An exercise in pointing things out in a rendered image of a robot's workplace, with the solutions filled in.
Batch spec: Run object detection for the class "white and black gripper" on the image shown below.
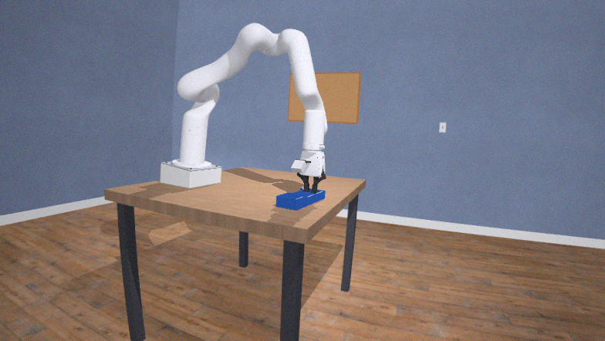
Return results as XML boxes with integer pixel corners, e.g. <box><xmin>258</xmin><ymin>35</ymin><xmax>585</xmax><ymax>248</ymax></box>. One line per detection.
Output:
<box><xmin>297</xmin><ymin>150</ymin><xmax>326</xmax><ymax>194</ymax></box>

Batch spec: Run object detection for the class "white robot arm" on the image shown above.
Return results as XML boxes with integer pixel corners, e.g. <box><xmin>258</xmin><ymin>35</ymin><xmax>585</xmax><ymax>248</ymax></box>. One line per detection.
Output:
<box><xmin>172</xmin><ymin>23</ymin><xmax>327</xmax><ymax>168</ymax></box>

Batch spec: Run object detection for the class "blue bin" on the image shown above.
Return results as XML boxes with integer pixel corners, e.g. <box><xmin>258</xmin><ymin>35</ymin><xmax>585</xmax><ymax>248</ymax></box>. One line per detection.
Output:
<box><xmin>275</xmin><ymin>188</ymin><xmax>326</xmax><ymax>211</ymax></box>

